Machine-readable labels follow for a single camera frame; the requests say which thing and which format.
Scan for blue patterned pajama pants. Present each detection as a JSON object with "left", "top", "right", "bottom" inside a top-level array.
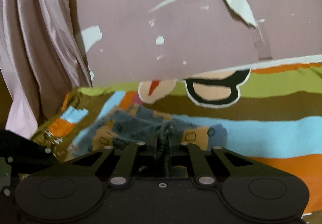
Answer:
[{"left": 69, "top": 104, "right": 228, "bottom": 158}]

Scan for brown colourful striped bedsheet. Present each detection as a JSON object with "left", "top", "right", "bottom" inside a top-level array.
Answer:
[{"left": 32, "top": 62, "right": 321, "bottom": 214}]

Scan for pink satin curtain left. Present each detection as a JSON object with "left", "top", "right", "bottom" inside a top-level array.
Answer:
[{"left": 1, "top": 0, "right": 91, "bottom": 138}]

